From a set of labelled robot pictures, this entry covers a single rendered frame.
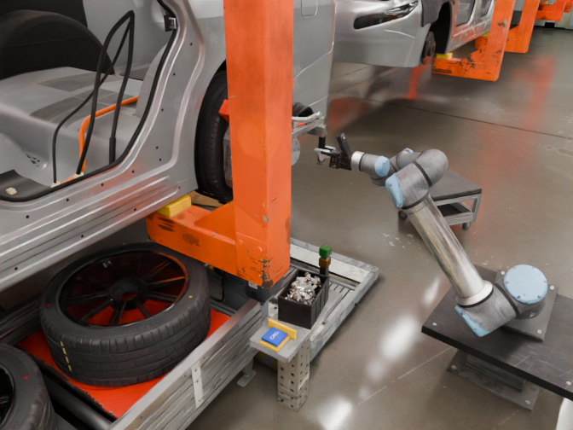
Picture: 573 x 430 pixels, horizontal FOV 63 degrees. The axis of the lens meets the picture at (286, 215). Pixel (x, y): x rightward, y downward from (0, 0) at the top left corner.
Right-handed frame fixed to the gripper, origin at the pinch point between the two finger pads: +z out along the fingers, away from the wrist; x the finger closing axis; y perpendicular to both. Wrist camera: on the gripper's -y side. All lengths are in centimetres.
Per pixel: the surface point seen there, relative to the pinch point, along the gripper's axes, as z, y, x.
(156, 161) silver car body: 33, -11, -77
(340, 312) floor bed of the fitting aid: -31, 75, -25
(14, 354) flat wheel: 32, 32, -150
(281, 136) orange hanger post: -22, -30, -67
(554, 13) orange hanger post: -9, 17, 957
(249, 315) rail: -13, 46, -79
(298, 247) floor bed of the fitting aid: 19, 75, 15
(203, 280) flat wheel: 6, 33, -84
